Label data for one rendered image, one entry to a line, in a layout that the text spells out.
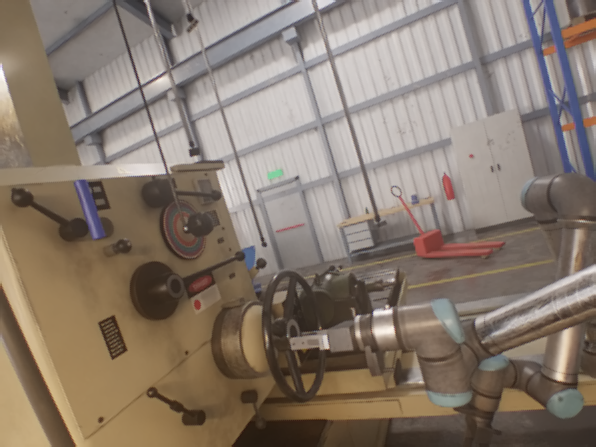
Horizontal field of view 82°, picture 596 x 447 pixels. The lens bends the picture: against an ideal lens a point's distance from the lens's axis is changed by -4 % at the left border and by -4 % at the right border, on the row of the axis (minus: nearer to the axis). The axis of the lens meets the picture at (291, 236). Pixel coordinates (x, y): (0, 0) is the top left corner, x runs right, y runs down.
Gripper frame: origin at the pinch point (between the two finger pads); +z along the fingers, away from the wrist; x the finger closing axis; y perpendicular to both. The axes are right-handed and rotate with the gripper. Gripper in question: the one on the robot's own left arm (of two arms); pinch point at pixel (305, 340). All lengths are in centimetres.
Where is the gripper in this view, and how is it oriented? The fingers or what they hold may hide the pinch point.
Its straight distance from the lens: 87.5
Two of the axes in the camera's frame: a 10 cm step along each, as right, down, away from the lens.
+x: -4.3, -0.7, -9.0
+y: -1.8, -9.7, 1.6
